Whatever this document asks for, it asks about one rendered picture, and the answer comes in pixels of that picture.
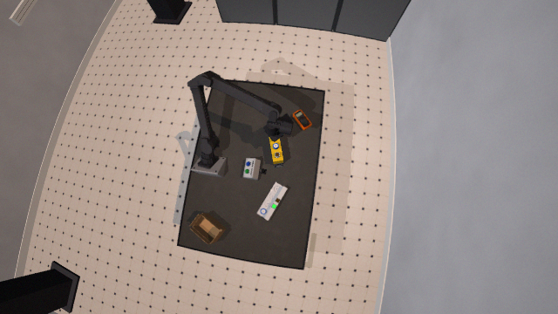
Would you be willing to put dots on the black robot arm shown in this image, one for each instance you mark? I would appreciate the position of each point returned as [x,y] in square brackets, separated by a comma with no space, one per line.
[210,79]

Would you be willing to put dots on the small open brown cardboard box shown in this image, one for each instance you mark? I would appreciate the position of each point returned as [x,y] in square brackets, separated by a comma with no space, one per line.
[207,229]

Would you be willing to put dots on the white key housing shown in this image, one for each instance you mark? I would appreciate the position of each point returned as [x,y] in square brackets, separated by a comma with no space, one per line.
[253,168]

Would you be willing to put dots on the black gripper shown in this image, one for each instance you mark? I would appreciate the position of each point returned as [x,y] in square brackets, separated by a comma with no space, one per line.
[274,137]

